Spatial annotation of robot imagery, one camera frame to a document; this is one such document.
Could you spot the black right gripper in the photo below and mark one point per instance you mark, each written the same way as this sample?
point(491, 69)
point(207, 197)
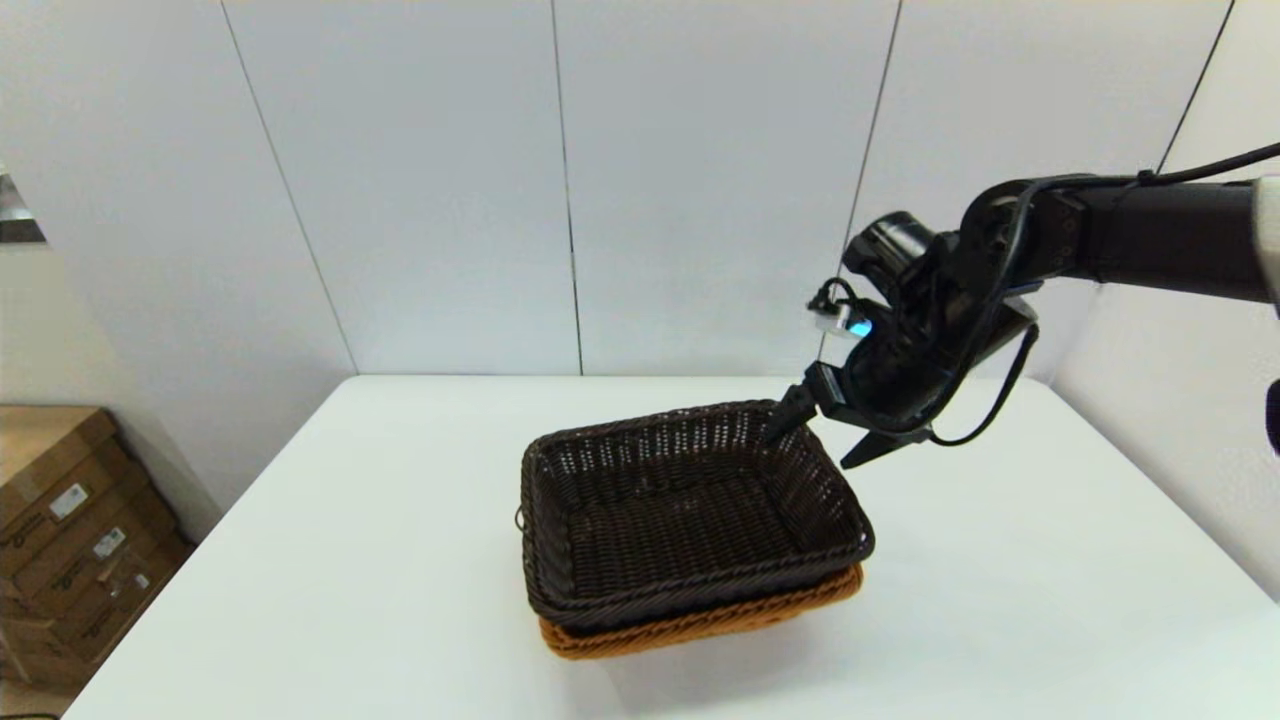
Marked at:
point(900, 380)

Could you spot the dark brown wicker basket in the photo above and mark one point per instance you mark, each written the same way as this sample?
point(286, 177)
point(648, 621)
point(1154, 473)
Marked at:
point(680, 520)

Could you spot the orange wicker basket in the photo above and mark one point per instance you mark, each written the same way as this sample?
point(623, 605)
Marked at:
point(700, 625)

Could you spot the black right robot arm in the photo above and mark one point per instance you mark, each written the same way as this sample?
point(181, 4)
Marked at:
point(1170, 235)

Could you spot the brown cardboard box with label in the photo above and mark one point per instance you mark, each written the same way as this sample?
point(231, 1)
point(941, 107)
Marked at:
point(90, 630)
point(110, 562)
point(40, 445)

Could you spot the white right camera plug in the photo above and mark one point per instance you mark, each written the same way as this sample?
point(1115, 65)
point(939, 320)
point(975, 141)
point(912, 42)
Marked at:
point(835, 320)

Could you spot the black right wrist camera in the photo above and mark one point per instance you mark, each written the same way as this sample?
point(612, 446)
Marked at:
point(885, 245)

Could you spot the grey metallic wall fixture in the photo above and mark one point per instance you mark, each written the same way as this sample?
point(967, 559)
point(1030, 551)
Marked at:
point(15, 215)

